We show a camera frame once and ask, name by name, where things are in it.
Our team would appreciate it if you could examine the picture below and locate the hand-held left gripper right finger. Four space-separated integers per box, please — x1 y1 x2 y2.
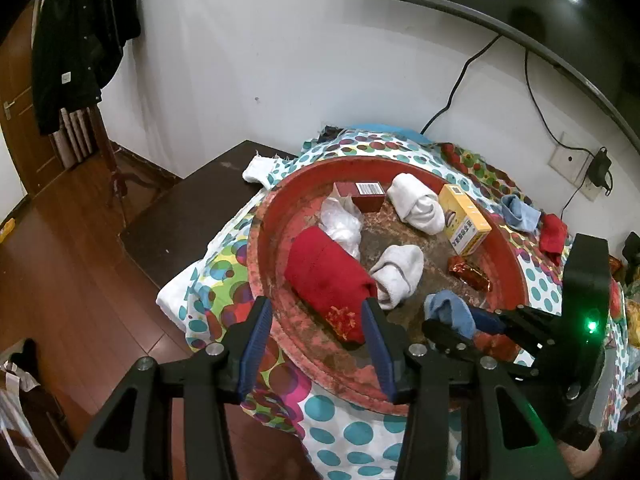
361 297 571 480

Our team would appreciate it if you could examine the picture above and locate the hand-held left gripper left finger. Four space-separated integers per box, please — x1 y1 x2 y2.
60 296 275 480

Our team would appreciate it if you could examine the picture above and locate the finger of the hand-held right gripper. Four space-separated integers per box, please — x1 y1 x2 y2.
471 305 563 348
421 319 541 382

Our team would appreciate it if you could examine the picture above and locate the light blue sock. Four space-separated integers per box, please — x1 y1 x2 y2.
424 290 478 340
500 192 542 233

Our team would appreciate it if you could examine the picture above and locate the red round basin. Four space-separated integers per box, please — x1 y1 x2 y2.
246 156 531 417

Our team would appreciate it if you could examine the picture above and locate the red sock with gold print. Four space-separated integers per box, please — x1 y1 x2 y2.
284 226 379 346

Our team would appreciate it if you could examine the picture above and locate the yellow cardboard box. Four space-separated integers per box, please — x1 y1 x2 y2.
437 184 492 256

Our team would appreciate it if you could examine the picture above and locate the person's right hand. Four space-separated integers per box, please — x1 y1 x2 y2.
564 441 604 480

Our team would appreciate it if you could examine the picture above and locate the dark red sock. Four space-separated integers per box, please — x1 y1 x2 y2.
539 213 569 267

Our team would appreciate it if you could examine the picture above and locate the red foil snack packet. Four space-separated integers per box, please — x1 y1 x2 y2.
446 255 493 292

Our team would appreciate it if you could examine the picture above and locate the white sock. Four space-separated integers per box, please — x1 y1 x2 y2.
369 245 425 311
242 155 281 188
386 173 446 235

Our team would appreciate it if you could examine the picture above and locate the polka dot cloth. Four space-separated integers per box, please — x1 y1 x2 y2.
156 127 626 480

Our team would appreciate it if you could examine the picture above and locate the black power adapter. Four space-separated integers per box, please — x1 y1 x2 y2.
586 147 612 188

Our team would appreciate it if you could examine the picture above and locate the clear plastic bag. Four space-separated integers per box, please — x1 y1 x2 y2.
320 195 365 261

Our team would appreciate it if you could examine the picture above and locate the dark red small box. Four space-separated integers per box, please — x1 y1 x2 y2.
334 181 387 217

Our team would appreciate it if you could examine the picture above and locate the dark wooden table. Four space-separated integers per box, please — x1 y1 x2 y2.
120 140 301 291

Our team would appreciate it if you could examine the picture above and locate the dark bag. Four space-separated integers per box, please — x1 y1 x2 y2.
0 337 76 480

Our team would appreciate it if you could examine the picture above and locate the brown wooden door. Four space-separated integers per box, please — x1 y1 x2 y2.
0 0 76 196

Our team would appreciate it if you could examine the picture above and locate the dark hanging jacket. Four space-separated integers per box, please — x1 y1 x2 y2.
31 0 142 136

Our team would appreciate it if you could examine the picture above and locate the black adapter cable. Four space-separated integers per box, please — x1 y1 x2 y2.
560 180 591 218

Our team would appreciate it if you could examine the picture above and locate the white wall plate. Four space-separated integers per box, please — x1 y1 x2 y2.
548 131 587 179

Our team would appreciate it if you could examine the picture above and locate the black television cable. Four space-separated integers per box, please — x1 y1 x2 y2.
524 49 601 153
419 34 502 135

